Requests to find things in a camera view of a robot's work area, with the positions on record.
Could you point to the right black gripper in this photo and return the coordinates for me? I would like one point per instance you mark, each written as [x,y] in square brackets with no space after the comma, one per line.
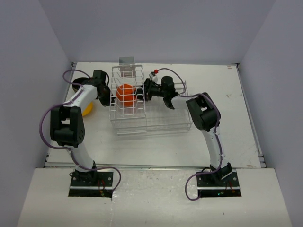
[147,87]

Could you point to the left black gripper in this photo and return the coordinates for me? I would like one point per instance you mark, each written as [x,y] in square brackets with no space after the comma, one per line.
[107,102]

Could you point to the orange cup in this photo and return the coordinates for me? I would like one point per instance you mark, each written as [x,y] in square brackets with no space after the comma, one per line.
[126,95]

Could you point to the yellow bowl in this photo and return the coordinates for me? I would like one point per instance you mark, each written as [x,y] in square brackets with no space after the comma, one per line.
[88,109]

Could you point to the white wire dish rack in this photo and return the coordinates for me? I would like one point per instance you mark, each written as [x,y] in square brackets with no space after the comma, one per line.
[144,116]

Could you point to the black bowl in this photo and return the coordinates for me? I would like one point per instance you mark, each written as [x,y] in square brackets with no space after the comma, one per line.
[81,80]

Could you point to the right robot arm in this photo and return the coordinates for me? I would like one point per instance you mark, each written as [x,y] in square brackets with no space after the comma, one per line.
[204,114]

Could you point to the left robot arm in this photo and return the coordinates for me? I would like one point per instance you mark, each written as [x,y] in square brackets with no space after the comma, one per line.
[67,127]

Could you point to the grey metal block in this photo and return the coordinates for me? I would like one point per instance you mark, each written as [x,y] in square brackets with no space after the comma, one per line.
[129,60]

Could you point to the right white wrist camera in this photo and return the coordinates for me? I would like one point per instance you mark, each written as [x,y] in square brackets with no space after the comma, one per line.
[153,76]

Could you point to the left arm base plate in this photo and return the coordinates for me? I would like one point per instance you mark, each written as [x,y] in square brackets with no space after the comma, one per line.
[91,184]

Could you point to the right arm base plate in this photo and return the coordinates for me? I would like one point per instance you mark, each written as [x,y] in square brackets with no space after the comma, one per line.
[209,187]

